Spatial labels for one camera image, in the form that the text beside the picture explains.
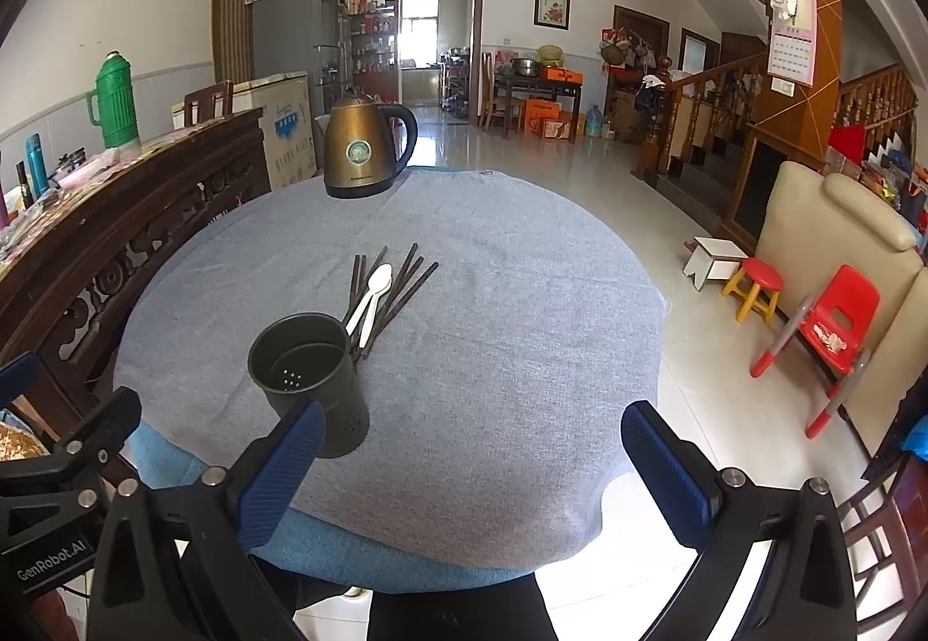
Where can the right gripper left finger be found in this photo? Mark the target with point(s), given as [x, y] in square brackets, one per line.
[176, 563]

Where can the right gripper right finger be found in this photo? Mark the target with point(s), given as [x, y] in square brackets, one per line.
[805, 590]

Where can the large white plastic spoon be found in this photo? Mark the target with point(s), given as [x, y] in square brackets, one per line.
[362, 318]

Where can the dark carved wooden sideboard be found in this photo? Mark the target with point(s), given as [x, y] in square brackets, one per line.
[76, 278]

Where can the dark grey utensil holder cup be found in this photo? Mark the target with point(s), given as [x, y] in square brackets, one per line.
[307, 356]

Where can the red plastic kids chair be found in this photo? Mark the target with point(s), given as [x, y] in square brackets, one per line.
[834, 324]

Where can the red yellow small stool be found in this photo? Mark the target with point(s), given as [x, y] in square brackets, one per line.
[757, 286]

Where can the small white plastic spoon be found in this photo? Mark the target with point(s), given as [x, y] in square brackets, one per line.
[369, 317]

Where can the white small step stool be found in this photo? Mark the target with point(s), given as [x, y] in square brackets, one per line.
[712, 260]

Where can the blue thermos bottle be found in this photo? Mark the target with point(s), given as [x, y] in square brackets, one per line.
[36, 165]

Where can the cream leather sofa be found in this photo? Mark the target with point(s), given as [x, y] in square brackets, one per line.
[814, 224]

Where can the green thermos flask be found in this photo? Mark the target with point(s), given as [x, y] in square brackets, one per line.
[111, 105]

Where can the bronze electric kettle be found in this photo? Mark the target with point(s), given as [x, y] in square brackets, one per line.
[367, 145]

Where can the wooden stair railing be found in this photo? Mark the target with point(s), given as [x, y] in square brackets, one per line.
[722, 104]

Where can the grey refrigerator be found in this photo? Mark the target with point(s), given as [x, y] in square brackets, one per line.
[298, 36]

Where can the dark wooden side table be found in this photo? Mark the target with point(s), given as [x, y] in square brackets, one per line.
[544, 99]

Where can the framed flower picture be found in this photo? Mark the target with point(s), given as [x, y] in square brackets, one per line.
[552, 14]

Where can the pink wall calendar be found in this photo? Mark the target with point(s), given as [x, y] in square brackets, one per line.
[791, 52]

